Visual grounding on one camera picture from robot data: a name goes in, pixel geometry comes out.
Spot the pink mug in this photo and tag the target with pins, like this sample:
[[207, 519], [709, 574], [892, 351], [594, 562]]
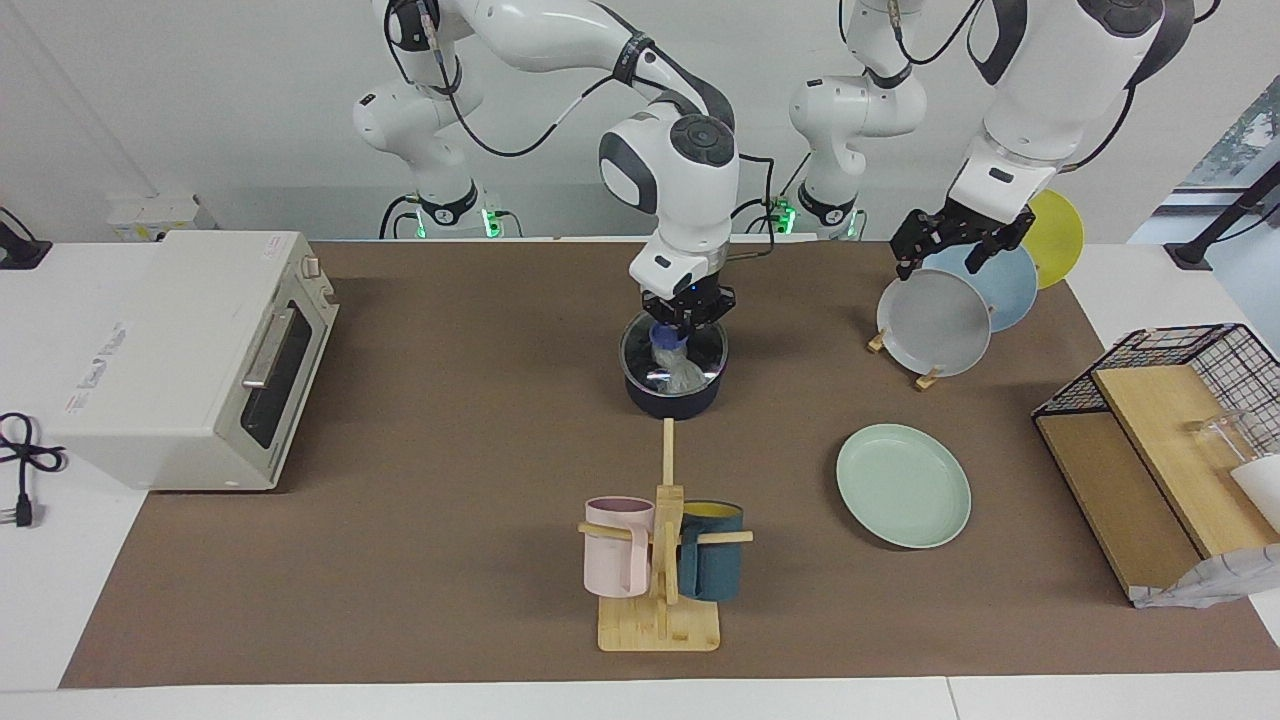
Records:
[[615, 560]]

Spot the light blue plate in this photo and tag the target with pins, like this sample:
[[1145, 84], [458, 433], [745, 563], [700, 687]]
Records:
[[1010, 290]]

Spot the brown table mat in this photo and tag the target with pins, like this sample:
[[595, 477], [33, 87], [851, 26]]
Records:
[[450, 500]]

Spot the clear glass cup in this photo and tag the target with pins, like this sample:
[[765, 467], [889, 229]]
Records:
[[1225, 440]]

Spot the grey patterned bag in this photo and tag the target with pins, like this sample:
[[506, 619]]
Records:
[[1215, 580]]

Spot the mint green plate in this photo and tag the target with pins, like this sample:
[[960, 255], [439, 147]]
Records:
[[903, 487]]

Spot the dark blue saucepan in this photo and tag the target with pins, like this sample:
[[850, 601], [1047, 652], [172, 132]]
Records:
[[675, 405]]

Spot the white cup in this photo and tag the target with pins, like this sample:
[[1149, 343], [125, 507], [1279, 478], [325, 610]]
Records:
[[1262, 490]]

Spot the wooden shelf unit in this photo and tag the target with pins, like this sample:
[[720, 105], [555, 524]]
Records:
[[1150, 430]]

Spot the dark teal mug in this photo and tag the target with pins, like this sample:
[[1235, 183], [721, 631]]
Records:
[[712, 565]]

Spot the wooden plate rack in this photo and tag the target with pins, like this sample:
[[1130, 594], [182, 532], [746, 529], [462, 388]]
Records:
[[926, 380]]

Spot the white vermicelli bundle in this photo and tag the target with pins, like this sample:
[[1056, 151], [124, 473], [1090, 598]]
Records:
[[680, 372]]

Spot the black table clamp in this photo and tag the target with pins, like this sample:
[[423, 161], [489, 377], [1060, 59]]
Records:
[[20, 250]]

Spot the glass lid with blue knob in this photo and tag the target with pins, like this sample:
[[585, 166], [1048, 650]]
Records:
[[640, 360]]

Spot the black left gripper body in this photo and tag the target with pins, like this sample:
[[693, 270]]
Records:
[[950, 225]]

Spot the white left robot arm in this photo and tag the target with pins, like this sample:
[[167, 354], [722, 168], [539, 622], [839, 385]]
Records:
[[1050, 90]]

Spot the wooden mug tree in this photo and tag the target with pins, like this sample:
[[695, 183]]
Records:
[[660, 625]]

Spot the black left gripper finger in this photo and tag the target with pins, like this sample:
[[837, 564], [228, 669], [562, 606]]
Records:
[[979, 258], [904, 266]]

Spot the white toaster oven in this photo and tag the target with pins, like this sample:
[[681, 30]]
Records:
[[160, 380]]

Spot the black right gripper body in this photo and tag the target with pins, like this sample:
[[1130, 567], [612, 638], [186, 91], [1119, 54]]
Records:
[[690, 300]]

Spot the yellow plate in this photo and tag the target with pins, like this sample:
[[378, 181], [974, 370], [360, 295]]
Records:
[[1058, 235]]

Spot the grey plate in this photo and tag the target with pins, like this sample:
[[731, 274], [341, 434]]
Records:
[[930, 325]]

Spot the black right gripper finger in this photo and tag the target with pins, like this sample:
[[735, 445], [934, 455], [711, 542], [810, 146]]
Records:
[[697, 320], [662, 322]]

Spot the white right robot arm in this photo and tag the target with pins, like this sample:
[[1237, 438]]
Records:
[[690, 200]]

